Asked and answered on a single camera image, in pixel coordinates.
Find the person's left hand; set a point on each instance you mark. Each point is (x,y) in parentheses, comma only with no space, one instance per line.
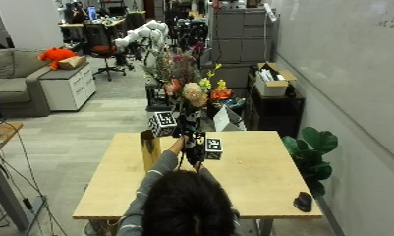
(184,128)

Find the person's right hand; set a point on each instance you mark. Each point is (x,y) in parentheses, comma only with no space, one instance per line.
(196,151)

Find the mixed flower bouquet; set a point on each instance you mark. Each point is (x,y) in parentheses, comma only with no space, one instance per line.
(181,78)

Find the white marker cube on right glove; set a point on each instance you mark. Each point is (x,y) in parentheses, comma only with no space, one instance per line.
(213,148)

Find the white marker cube on glove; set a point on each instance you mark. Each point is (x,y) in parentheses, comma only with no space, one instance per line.
(163,124)
(213,148)

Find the white marker cube on left glove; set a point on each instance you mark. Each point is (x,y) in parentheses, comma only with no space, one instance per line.
(163,124)

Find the white paper bag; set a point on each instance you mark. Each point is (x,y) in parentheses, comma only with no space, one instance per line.
(228,120)

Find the black flower stand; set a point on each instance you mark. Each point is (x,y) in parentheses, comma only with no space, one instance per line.
(157,97)

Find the gold cylinder vase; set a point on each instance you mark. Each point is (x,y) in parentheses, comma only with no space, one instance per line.
(149,150)

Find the orange and yellow flowers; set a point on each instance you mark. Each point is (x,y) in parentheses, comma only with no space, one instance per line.
(220,91)

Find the black low cabinet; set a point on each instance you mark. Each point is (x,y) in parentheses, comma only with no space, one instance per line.
(274,113)

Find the open cardboard box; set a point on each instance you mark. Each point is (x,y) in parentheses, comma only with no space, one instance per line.
(273,81)

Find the green leafy potted plant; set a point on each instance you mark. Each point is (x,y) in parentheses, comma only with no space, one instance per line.
(313,157)

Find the white drawer cabinet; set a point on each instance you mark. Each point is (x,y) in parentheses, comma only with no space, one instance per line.
(69,87)

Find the black office chair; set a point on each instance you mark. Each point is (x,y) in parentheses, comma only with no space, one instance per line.
(104,49)

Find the grey filing cabinets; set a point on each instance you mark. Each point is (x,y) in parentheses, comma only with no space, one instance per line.
(242,36)

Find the the person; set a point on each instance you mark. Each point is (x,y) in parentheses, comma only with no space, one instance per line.
(131,223)

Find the small black object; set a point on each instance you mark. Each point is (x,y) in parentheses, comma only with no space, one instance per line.
(302,202)

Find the brown paper bag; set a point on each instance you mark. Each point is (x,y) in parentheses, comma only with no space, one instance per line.
(72,62)

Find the orange plush toy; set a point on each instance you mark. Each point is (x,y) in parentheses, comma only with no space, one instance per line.
(55,56)

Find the wooden office desk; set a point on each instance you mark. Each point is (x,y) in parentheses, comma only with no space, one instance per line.
(92,23)

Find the computer monitor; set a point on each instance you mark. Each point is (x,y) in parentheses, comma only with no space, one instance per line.
(92,13)

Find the grey sofa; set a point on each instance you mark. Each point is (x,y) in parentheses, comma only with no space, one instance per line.
(14,82)

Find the whiteboard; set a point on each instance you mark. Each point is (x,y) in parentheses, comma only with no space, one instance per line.
(349,65)

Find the wooden side desk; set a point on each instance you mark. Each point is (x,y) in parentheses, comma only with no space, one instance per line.
(0,164)

